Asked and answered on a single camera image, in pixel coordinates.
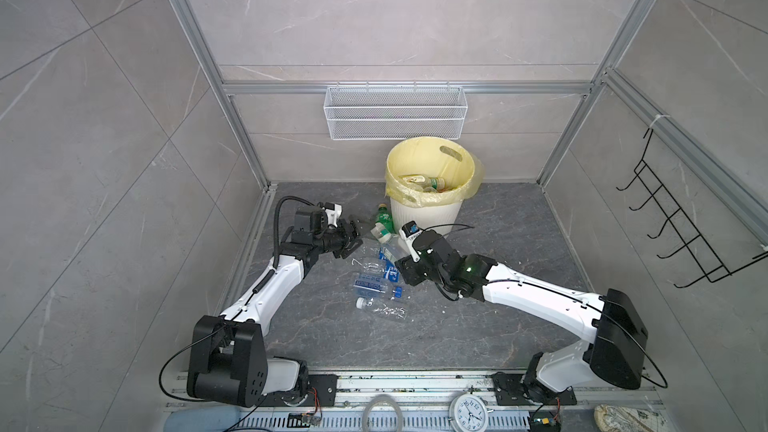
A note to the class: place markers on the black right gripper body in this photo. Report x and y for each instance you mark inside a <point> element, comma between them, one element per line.
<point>418,271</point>

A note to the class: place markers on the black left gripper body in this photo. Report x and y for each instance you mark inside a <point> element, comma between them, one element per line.
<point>336,240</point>

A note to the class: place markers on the white bin with yellow bag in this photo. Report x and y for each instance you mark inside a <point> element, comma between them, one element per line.
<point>462,171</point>

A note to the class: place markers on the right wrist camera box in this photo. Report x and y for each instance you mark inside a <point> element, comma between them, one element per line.
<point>408,233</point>

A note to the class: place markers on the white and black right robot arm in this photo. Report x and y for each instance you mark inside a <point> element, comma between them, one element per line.
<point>611,336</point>

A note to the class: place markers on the black wire hook rack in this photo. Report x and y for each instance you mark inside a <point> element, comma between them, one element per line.
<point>708,263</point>

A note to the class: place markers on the clear bottle blue cap bottom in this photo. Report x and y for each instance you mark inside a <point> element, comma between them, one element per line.
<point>376,286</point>

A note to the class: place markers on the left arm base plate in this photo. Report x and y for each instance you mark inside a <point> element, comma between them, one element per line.
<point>320,386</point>

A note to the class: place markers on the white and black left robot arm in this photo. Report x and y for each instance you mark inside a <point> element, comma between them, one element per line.
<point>228,362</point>

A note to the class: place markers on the green bottle near bin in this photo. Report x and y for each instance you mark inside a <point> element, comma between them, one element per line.
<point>384,217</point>

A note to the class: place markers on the crushed clear bottle white cap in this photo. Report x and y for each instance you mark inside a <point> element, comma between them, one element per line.
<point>386,309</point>

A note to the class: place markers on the clear tube loop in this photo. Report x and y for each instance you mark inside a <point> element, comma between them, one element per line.
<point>382,412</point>

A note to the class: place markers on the white analog clock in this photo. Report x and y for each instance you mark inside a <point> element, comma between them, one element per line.
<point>468,413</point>

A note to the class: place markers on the clear bottle green label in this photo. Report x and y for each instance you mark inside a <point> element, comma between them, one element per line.
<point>425,183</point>

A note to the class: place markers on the white wire mesh basket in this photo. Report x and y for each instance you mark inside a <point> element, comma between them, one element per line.
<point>394,112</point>

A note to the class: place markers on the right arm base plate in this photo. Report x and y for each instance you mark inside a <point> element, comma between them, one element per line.
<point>513,389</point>

